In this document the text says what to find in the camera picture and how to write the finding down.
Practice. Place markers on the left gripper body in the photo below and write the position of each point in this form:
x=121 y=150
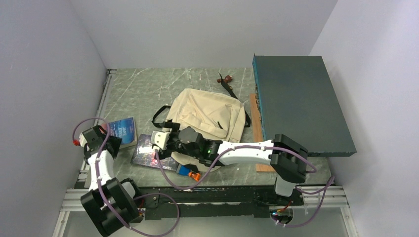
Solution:
x=115 y=143

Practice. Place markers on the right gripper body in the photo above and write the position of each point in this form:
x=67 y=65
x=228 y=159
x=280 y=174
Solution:
x=175 y=144

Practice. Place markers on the blue Jane Eyre book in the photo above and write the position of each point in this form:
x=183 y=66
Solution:
x=124 y=129

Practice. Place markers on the beige canvas backpack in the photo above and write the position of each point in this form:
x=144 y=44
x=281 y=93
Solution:
x=215 y=115

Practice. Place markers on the dark glossy paperback book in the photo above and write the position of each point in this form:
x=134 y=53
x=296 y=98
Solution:
x=144 y=155

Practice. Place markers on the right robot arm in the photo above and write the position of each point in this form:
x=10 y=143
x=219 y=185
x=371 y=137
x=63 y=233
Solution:
x=287 y=157

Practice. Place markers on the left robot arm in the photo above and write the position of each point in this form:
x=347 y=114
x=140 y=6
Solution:
x=109 y=202

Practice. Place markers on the blue eraser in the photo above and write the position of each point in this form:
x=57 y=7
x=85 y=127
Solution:
x=182 y=170

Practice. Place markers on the orange pencil sharpener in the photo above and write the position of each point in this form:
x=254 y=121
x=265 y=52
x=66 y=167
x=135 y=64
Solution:
x=194 y=175

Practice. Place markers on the wooden board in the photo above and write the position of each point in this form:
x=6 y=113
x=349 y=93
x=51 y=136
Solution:
x=257 y=131

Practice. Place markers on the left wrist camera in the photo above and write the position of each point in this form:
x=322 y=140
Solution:
x=79 y=140

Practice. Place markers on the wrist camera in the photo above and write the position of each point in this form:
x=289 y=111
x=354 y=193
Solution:
x=79 y=140
x=159 y=140

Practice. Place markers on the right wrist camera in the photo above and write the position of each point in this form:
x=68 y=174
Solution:
x=159 y=140

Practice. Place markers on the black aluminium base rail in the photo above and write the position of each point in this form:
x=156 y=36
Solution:
x=212 y=201

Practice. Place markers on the dark network switch box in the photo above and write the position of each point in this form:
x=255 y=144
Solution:
x=297 y=99

